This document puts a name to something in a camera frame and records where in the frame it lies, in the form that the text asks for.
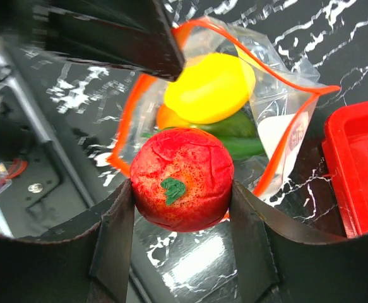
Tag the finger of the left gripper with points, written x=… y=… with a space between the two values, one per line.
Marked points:
x=133 y=35

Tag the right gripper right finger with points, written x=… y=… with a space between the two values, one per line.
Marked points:
x=282 y=260

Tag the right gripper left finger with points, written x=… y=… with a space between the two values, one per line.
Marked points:
x=85 y=259

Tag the orange green toy mango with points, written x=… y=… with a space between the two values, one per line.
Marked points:
x=167 y=118

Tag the yellow toy lemon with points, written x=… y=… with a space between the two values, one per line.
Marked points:
x=212 y=88

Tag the red toy apple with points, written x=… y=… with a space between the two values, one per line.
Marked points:
x=182 y=180

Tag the orange zip top bag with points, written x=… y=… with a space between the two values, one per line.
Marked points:
x=280 y=106

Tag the green toy cucumber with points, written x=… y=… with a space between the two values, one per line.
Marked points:
x=238 y=135

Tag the red plastic tray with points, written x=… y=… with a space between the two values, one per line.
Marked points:
x=345 y=148

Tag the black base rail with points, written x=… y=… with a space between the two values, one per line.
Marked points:
x=60 y=181

